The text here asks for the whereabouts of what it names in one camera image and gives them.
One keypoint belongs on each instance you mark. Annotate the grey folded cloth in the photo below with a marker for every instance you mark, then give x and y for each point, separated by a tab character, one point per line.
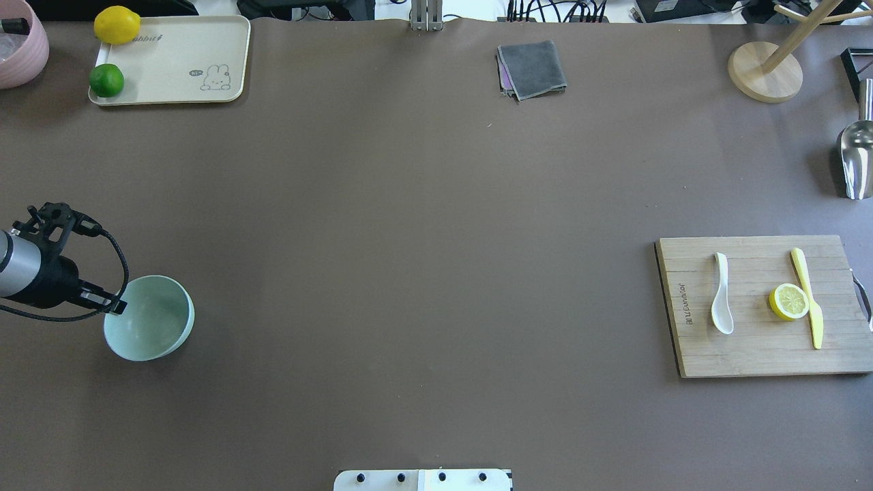
530	70

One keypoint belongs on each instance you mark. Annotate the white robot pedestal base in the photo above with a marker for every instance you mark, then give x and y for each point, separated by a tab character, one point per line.
425	479

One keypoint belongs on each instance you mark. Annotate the white ceramic spoon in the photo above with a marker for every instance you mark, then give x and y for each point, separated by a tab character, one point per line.
721	315

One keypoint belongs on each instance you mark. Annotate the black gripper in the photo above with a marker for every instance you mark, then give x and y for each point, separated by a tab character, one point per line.
53	280

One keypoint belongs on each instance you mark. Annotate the light green bowl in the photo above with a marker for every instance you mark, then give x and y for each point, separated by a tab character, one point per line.
158	319

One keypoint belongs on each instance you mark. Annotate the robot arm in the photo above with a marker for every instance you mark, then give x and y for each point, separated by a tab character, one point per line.
14	244

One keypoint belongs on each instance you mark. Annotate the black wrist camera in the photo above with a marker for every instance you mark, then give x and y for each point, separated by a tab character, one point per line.
51	225

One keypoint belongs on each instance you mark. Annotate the yellow lemon half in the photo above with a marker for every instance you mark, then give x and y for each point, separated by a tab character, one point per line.
789	302

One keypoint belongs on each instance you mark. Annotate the pink bowl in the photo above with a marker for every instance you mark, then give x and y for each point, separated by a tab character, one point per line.
30	58

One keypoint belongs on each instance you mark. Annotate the metal scoop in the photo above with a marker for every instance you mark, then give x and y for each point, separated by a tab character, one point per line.
855	148

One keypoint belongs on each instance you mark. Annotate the bamboo cutting board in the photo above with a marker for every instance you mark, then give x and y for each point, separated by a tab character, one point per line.
762	344

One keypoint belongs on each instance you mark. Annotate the yellow plastic knife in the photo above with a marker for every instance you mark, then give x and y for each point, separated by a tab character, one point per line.
814	310

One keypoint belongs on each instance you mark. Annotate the aluminium frame post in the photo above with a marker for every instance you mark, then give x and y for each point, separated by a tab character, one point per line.
427	15

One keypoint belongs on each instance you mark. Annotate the beige cartoon tray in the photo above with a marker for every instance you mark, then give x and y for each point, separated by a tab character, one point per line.
180	59

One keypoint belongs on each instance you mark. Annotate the wooden cup rack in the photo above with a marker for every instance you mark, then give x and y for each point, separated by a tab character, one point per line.
769	73

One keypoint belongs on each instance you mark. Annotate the green lime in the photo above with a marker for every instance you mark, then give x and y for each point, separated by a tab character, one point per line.
106	80

